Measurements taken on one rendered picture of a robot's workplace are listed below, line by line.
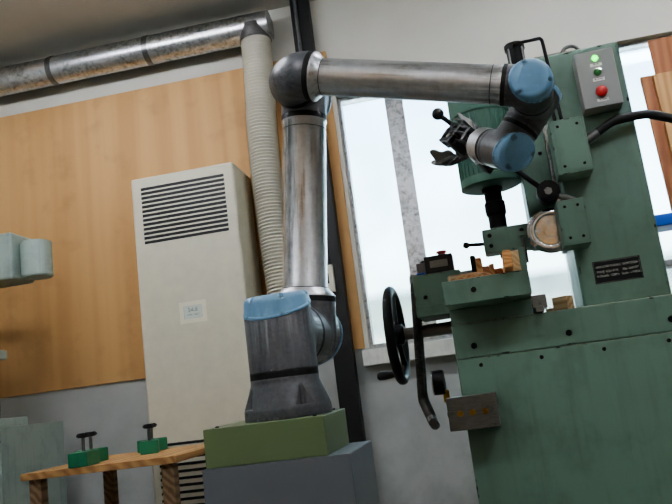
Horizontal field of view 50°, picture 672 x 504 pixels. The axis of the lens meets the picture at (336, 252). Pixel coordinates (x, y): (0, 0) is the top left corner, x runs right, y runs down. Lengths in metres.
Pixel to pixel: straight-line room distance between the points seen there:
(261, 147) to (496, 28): 1.31
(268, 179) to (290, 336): 2.06
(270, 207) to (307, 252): 1.77
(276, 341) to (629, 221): 1.02
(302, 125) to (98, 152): 2.43
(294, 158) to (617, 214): 0.87
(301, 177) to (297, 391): 0.54
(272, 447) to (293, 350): 0.21
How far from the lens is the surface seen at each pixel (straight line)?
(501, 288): 1.80
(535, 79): 1.60
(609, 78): 2.11
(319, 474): 1.45
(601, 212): 2.07
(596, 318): 1.91
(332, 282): 3.44
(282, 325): 1.54
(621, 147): 2.12
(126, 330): 3.86
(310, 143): 1.80
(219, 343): 3.36
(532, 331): 1.90
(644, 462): 1.93
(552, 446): 1.91
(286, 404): 1.52
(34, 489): 2.87
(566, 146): 2.02
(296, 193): 1.77
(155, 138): 4.01
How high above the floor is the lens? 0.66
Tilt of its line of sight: 11 degrees up
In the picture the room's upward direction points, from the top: 7 degrees counter-clockwise
